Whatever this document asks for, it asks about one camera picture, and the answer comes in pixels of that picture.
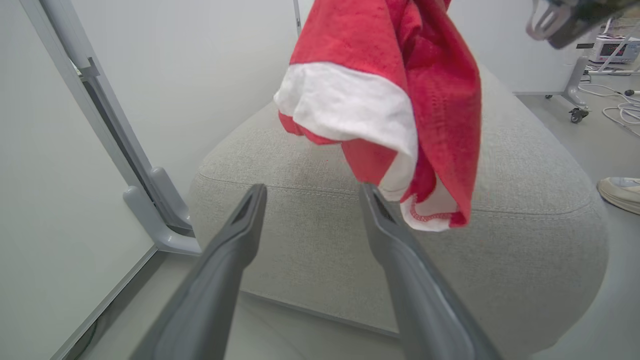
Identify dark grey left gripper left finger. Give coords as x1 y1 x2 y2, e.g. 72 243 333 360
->
130 183 268 360

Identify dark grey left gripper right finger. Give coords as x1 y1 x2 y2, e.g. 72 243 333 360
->
359 183 501 360

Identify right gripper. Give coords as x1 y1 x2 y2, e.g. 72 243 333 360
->
525 0 640 50

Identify grey fabric ottoman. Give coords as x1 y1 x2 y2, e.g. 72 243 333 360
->
189 55 610 358

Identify grey stand foot with caster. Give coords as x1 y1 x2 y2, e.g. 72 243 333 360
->
545 55 592 124

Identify red basketball jersey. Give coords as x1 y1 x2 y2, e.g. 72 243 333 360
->
273 0 482 233

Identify white looped floor cables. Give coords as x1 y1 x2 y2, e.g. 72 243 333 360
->
579 82 640 139

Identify white sneaker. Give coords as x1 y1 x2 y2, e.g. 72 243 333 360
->
596 176 640 216

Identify white electronic device with display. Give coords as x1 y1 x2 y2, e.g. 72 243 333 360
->
589 35 640 64

